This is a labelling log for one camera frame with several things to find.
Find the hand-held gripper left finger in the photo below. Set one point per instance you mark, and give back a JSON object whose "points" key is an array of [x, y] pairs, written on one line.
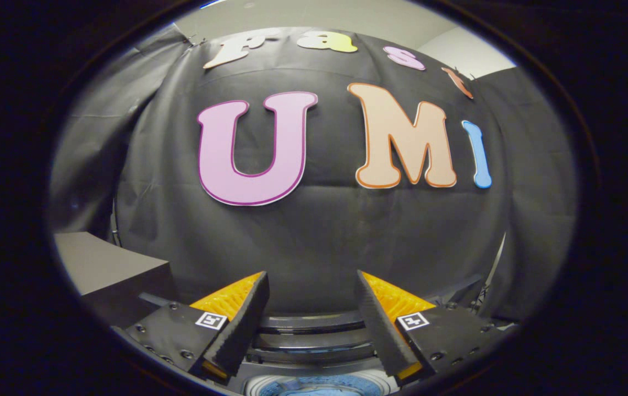
{"points": [[239, 324]]}

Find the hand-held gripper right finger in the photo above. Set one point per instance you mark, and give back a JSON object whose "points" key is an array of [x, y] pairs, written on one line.
{"points": [[382, 324]]}

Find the light blue shirt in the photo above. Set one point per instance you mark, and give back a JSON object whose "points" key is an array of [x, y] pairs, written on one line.
{"points": [[319, 386]]}

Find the black backdrop cloth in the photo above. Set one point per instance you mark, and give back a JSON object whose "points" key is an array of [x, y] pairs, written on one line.
{"points": [[314, 247]]}

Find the beige cabinet with dark top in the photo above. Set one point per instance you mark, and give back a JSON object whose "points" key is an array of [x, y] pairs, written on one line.
{"points": [[104, 264]]}

